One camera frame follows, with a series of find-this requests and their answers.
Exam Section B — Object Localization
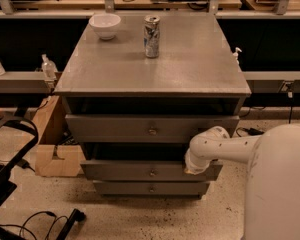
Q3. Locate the silver blue drink can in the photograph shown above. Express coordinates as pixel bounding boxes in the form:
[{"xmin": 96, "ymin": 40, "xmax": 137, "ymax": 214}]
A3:
[{"xmin": 144, "ymin": 15, "xmax": 160, "ymax": 58}]

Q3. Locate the black floor cable left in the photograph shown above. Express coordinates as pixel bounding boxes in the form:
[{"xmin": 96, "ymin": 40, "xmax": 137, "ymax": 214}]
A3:
[{"xmin": 0, "ymin": 208, "xmax": 88, "ymax": 240}]

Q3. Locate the clear pump bottle left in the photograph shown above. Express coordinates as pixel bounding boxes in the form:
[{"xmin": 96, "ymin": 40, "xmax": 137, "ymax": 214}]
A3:
[{"xmin": 41, "ymin": 54, "xmax": 57, "ymax": 80}]

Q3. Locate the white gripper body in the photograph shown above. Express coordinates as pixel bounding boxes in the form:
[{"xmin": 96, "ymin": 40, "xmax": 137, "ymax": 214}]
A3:
[{"xmin": 184, "ymin": 149, "xmax": 210, "ymax": 175}]

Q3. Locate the grey drawer cabinet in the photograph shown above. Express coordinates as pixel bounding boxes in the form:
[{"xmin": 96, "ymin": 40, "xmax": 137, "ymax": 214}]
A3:
[{"xmin": 54, "ymin": 11, "xmax": 252, "ymax": 200}]

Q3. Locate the black chair frame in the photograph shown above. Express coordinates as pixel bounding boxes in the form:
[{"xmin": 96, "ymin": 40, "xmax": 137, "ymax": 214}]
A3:
[{"xmin": 0, "ymin": 115, "xmax": 39, "ymax": 206}]

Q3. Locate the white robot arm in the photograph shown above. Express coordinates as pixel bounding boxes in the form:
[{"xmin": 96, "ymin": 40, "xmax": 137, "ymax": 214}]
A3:
[{"xmin": 185, "ymin": 124, "xmax": 300, "ymax": 240}]

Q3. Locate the grey drawer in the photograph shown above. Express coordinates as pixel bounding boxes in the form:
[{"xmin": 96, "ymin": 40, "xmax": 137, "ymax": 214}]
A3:
[
  {"xmin": 66, "ymin": 114, "xmax": 239, "ymax": 143},
  {"xmin": 79, "ymin": 143, "xmax": 224, "ymax": 182},
  {"xmin": 93, "ymin": 180, "xmax": 209, "ymax": 196}
]

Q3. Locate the black power adapter cable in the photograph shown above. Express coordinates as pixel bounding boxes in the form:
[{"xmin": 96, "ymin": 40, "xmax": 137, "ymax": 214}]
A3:
[{"xmin": 235, "ymin": 126, "xmax": 266, "ymax": 138}]

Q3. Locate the grey bottom drawer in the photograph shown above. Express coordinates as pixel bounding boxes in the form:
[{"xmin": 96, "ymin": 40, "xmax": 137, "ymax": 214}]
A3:
[{"xmin": 93, "ymin": 180, "xmax": 209, "ymax": 196}]

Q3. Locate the small white pump bottle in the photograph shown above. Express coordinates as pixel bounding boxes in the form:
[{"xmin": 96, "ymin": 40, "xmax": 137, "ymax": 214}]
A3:
[{"xmin": 233, "ymin": 47, "xmax": 242, "ymax": 64}]

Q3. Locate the white bowl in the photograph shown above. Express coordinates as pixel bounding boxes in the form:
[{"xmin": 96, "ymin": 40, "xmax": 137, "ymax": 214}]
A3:
[{"xmin": 89, "ymin": 13, "xmax": 121, "ymax": 40}]

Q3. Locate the wooden block stand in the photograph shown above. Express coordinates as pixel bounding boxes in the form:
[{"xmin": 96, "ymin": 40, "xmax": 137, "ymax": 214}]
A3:
[{"xmin": 32, "ymin": 96, "xmax": 84, "ymax": 177}]

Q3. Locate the grey top drawer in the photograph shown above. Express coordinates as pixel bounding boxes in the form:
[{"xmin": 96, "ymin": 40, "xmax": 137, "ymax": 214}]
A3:
[{"xmin": 66, "ymin": 114, "xmax": 239, "ymax": 143}]

